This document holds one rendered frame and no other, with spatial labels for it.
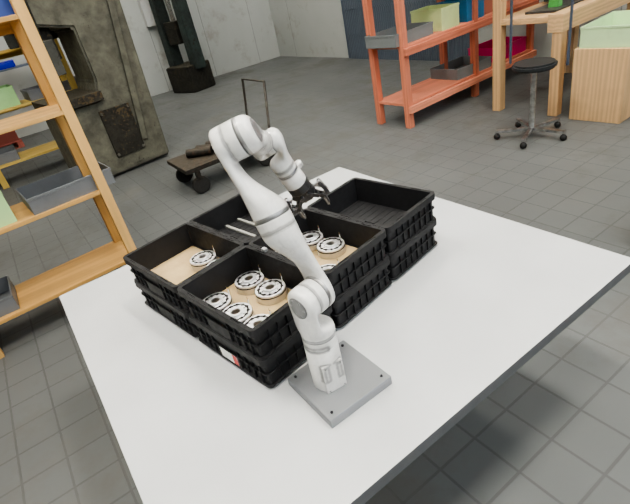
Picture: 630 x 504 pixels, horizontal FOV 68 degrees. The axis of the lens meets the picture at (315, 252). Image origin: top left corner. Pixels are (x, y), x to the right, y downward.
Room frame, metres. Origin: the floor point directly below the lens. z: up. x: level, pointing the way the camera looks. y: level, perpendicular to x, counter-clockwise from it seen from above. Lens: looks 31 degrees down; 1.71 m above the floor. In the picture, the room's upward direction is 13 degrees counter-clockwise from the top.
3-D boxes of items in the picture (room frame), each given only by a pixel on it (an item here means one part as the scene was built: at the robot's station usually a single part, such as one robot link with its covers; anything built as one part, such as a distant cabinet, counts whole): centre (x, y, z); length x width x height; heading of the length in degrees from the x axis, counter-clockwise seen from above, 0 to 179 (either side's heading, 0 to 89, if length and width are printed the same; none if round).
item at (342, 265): (1.42, -0.01, 0.92); 0.40 x 0.30 x 0.02; 39
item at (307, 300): (0.96, 0.04, 0.98); 0.09 x 0.09 x 0.17; 41
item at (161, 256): (1.54, 0.47, 0.87); 0.40 x 0.30 x 0.11; 39
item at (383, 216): (1.61, -0.24, 0.87); 0.40 x 0.30 x 0.11; 39
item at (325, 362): (0.96, 0.04, 0.82); 0.09 x 0.09 x 0.17; 22
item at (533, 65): (4.06, -2.22, 0.33); 0.63 x 0.60 x 0.66; 122
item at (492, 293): (1.52, 0.06, 0.35); 1.60 x 1.60 x 0.70; 29
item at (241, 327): (1.23, 0.22, 0.92); 0.40 x 0.30 x 0.02; 39
